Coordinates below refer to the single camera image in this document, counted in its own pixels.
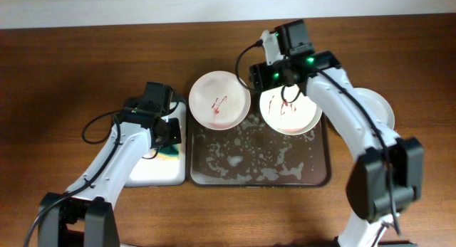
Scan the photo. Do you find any cream plate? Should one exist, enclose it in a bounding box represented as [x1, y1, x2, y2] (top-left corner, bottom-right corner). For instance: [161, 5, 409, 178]
[259, 85, 322, 135]

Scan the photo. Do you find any small black tray white liner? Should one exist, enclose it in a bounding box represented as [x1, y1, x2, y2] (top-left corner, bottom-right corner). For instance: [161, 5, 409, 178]
[125, 100, 187, 187]

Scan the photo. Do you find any white grey plate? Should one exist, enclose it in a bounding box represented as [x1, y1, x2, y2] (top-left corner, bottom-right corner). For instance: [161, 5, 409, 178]
[355, 88, 395, 130]

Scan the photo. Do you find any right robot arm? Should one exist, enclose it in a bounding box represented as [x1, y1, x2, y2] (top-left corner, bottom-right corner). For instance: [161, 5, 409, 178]
[249, 19, 424, 247]

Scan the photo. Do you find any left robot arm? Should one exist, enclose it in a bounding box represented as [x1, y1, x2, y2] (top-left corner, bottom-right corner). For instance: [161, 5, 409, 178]
[24, 82, 187, 246]

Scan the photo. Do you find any green yellow sponge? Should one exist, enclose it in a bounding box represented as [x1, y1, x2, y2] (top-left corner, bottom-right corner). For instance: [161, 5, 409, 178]
[157, 144, 180, 160]

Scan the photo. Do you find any large brown tray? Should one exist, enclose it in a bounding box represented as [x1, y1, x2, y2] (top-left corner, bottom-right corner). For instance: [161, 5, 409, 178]
[187, 112, 331, 188]

